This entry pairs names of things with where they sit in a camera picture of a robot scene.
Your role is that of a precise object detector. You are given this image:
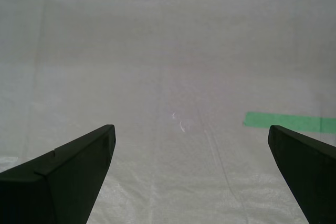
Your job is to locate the long green tape strip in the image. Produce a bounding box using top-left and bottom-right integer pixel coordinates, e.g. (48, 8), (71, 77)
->
(243, 111), (336, 133)

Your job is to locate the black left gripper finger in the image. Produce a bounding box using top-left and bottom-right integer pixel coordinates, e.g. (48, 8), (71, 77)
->
(0, 124), (117, 224)
(267, 125), (336, 224)

